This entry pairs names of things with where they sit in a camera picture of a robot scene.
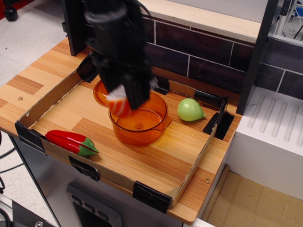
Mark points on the red toy chili pepper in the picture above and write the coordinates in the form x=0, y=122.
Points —
x=73, y=142

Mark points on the black caster wheel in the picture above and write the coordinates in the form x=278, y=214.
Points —
x=10, y=13

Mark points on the toy oven control panel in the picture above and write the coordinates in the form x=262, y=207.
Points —
x=91, y=212

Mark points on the cardboard fence with black tape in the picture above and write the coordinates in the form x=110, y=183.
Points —
x=182, y=163

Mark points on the white toy sink drainer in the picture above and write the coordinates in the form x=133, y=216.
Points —
x=268, y=144

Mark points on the green toy pear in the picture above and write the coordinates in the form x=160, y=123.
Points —
x=190, y=110

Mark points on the orange transparent pot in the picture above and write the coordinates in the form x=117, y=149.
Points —
x=144, y=125

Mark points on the salmon sushi toy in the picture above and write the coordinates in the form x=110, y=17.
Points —
x=118, y=103

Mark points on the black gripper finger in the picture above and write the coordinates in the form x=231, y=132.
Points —
x=112, y=77
x=137, y=87

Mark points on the orange transparent pot lid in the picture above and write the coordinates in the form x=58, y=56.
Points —
x=100, y=94

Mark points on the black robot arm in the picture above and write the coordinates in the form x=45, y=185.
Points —
x=112, y=7

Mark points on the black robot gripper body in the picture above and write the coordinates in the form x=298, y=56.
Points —
x=119, y=41

